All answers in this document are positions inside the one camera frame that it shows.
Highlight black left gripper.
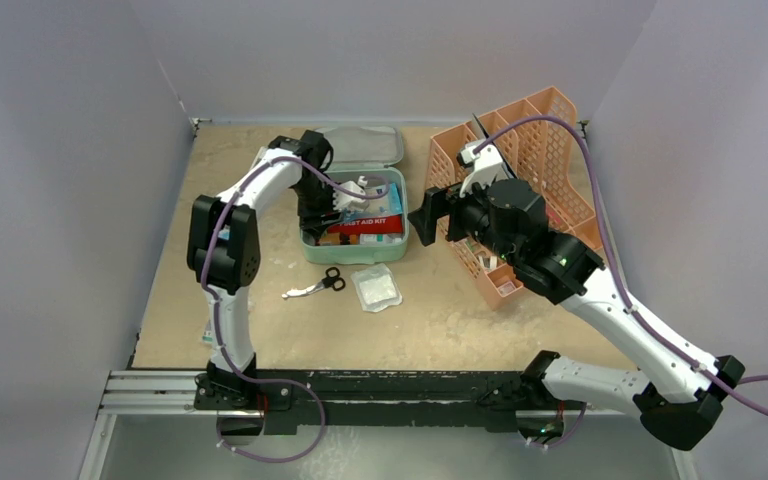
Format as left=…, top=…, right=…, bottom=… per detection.
left=291, top=178, right=344, bottom=239

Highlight blue wet wipes packet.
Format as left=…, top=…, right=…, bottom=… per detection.
left=363, top=183, right=403, bottom=217

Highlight red first aid pouch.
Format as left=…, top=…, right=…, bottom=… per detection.
left=326, top=215, right=404, bottom=235

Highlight black handled scissors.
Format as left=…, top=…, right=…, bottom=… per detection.
left=281, top=267, right=346, bottom=300

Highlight white gauze packets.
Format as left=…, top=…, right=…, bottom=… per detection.
left=350, top=264, right=403, bottom=313

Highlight brown glass medicine bottle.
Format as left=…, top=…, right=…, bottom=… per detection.
left=316, top=232, right=360, bottom=247

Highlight white bottle green label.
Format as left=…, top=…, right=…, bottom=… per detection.
left=359, top=234, right=404, bottom=246

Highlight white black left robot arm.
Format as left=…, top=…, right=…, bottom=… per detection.
left=186, top=130, right=341, bottom=409

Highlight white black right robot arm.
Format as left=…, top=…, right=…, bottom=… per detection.
left=408, top=179, right=745, bottom=451

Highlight mint green open case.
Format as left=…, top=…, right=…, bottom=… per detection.
left=300, top=126, right=409, bottom=265

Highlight grey folder in organizer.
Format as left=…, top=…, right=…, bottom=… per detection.
left=470, top=113, right=517, bottom=178

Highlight peach plastic file organizer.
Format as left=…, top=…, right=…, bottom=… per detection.
left=425, top=86, right=603, bottom=310

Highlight bandage box in bag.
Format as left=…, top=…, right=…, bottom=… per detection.
left=201, top=321, right=214, bottom=345

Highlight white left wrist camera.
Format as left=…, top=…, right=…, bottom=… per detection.
left=333, top=175, right=369, bottom=212

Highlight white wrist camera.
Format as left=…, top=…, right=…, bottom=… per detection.
left=333, top=175, right=369, bottom=212
left=458, top=140, right=510, bottom=198

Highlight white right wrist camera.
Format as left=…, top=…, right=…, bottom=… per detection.
left=458, top=140, right=510, bottom=198

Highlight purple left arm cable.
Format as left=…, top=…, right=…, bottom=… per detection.
left=198, top=155, right=392, bottom=399

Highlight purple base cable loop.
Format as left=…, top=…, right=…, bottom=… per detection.
left=216, top=386, right=330, bottom=466

